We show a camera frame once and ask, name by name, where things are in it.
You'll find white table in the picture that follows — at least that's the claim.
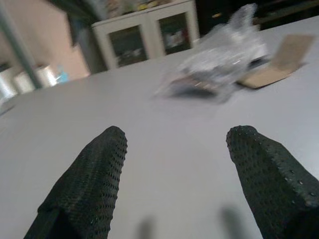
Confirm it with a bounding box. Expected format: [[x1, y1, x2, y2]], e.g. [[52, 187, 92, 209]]
[[0, 17, 319, 239]]

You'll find small blue object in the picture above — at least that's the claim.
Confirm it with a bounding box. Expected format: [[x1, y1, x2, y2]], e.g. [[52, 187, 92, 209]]
[[56, 65, 70, 83]]

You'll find clear tape roll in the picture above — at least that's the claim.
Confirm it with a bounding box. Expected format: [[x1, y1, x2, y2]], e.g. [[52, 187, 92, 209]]
[[0, 67, 15, 100], [13, 71, 38, 94], [36, 64, 59, 88]]

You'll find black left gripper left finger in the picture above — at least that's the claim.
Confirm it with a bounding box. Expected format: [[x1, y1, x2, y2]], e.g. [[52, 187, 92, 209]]
[[23, 125, 128, 239]]

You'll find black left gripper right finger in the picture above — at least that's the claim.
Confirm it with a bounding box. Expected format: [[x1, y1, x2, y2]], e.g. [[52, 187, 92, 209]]
[[226, 124, 319, 239]]

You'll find white glass door cabinet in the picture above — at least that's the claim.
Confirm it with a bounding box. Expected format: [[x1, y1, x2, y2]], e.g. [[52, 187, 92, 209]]
[[91, 0, 201, 70]]

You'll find brown cardboard piece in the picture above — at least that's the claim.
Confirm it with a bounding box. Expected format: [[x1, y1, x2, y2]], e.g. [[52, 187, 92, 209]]
[[236, 34, 316, 89]]

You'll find grey green pole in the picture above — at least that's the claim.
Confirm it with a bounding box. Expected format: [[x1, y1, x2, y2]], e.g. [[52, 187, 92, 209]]
[[0, 0, 43, 89]]

